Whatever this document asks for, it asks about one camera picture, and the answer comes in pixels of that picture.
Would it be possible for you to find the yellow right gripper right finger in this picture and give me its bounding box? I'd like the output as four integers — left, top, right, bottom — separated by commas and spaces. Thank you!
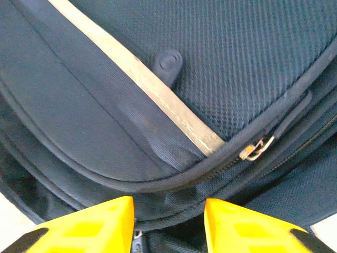
204, 198, 336, 253

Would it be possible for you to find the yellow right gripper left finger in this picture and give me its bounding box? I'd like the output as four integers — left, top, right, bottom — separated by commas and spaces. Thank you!
0, 196, 135, 253

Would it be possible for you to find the navy blue student backpack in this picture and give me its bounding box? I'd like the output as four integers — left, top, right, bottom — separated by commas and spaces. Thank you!
0, 0, 337, 253

